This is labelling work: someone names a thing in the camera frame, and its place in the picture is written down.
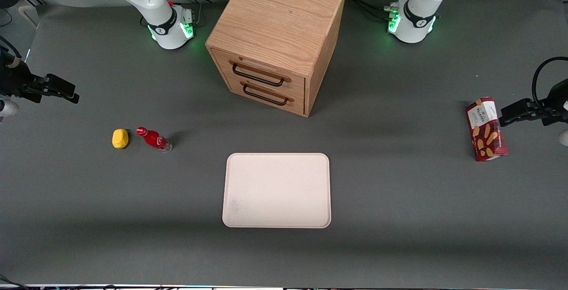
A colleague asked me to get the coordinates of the red coke bottle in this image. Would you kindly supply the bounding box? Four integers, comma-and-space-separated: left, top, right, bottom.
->
136, 126, 173, 153

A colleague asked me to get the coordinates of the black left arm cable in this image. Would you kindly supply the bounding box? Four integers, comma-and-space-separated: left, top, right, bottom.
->
532, 57, 568, 109

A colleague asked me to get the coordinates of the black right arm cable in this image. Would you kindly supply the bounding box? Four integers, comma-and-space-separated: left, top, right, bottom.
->
0, 36, 22, 67

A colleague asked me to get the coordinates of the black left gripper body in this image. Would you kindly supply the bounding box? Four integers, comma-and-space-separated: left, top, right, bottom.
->
538, 79, 568, 126

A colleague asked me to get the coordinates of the wooden drawer cabinet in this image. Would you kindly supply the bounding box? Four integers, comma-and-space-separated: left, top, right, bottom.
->
205, 0, 347, 118

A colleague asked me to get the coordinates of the beige plastic tray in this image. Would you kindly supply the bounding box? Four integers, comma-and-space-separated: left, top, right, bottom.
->
222, 153, 332, 229

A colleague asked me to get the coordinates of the yellow lemon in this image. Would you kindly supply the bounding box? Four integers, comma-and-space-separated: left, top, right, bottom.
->
112, 129, 130, 149

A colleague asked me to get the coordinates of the wooden drawer front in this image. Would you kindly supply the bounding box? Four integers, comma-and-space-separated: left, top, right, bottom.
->
223, 76, 306, 117
211, 49, 306, 100

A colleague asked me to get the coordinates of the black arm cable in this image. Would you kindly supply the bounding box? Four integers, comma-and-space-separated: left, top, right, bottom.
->
532, 57, 568, 109
0, 36, 22, 67

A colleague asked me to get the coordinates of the red cookie box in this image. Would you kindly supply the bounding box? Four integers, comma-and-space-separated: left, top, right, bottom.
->
465, 97, 508, 162

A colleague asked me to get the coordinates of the black left base cable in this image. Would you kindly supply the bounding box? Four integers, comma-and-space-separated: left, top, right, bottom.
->
346, 0, 393, 22

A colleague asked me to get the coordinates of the black drawer handle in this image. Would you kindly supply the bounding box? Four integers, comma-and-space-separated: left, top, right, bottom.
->
229, 61, 292, 87
240, 82, 294, 106

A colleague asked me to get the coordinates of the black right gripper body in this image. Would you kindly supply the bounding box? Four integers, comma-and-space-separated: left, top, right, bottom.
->
0, 47, 46, 104

